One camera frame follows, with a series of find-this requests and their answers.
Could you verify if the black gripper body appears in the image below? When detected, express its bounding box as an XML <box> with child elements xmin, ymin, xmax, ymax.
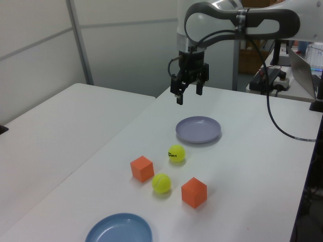
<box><xmin>176</xmin><ymin>50</ymin><xmax>205</xmax><ymax>86</ymax></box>

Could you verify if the yellow tennis ball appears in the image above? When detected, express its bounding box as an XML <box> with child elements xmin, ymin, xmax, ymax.
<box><xmin>151</xmin><ymin>173</ymin><xmax>172</xmax><ymax>194</ymax></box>
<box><xmin>167</xmin><ymin>144</ymin><xmax>186</xmax><ymax>164</ymax></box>

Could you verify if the orange cube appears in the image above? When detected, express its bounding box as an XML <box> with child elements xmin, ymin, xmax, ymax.
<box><xmin>130</xmin><ymin>155</ymin><xmax>155</xmax><ymax>183</ymax></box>
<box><xmin>181</xmin><ymin>176</ymin><xmax>208</xmax><ymax>209</ymax></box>

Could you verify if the purple plate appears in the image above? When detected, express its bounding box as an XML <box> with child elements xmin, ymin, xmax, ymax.
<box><xmin>175</xmin><ymin>115</ymin><xmax>223</xmax><ymax>145</ymax></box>

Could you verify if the black power supply box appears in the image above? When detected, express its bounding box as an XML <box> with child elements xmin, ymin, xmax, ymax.
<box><xmin>249</xmin><ymin>68</ymin><xmax>281</xmax><ymax>93</ymax></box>

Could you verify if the black monitor stand pole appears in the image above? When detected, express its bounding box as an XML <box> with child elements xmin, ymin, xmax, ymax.
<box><xmin>272</xmin><ymin>40</ymin><xmax>282</xmax><ymax>67</ymax></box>

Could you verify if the grey laptop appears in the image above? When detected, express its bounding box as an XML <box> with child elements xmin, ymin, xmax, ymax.
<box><xmin>287</xmin><ymin>46</ymin><xmax>323</xmax><ymax>100</ymax></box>

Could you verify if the blue plate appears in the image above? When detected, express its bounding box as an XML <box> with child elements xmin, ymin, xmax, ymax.
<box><xmin>84</xmin><ymin>213</ymin><xmax>153</xmax><ymax>242</ymax></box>

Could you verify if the grey partition post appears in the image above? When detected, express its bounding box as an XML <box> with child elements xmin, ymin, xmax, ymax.
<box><xmin>66</xmin><ymin>0</ymin><xmax>94</xmax><ymax>86</ymax></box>
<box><xmin>231</xmin><ymin>39</ymin><xmax>243</xmax><ymax>91</ymax></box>

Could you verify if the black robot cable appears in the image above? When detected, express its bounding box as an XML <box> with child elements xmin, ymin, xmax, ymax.
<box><xmin>168</xmin><ymin>26</ymin><xmax>317</xmax><ymax>142</ymax></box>

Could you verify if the black mount base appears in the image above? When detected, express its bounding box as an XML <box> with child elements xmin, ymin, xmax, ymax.
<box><xmin>309</xmin><ymin>70</ymin><xmax>323</xmax><ymax>113</ymax></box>

